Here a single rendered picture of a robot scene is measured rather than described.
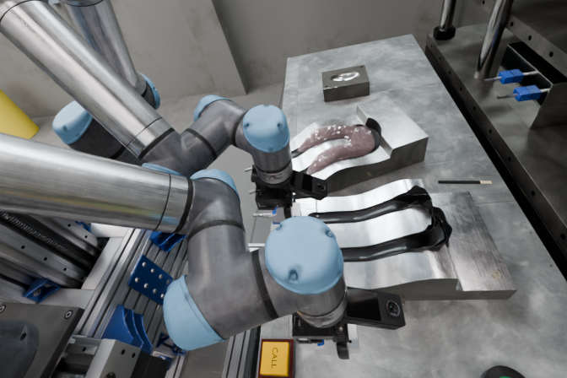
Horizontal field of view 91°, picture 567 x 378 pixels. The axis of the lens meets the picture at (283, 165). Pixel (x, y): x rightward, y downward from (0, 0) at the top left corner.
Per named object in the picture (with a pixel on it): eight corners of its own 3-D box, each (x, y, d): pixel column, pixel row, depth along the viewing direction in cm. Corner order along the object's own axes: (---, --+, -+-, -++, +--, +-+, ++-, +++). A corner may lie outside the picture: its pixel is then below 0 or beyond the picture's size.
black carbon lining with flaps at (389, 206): (307, 267, 70) (300, 251, 63) (307, 213, 81) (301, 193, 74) (460, 261, 63) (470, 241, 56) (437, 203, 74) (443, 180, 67)
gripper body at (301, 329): (299, 297, 50) (285, 270, 42) (348, 296, 49) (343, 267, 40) (299, 347, 45) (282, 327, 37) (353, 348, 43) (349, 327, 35)
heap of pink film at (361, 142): (310, 180, 91) (305, 163, 85) (295, 146, 103) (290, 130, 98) (384, 153, 91) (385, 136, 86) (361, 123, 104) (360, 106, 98)
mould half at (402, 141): (282, 209, 93) (273, 189, 85) (267, 159, 111) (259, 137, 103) (423, 160, 93) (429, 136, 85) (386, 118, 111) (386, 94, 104)
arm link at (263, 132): (256, 94, 49) (297, 110, 46) (265, 135, 58) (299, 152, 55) (227, 123, 46) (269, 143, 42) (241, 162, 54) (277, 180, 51)
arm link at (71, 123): (76, 157, 80) (36, 119, 70) (116, 127, 86) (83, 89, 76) (94, 170, 73) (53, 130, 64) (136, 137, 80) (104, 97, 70)
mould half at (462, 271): (288, 302, 72) (276, 283, 63) (292, 216, 90) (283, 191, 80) (508, 299, 62) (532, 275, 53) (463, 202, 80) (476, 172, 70)
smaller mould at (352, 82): (324, 102, 128) (322, 89, 123) (323, 84, 138) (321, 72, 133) (369, 94, 124) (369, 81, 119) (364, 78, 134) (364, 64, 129)
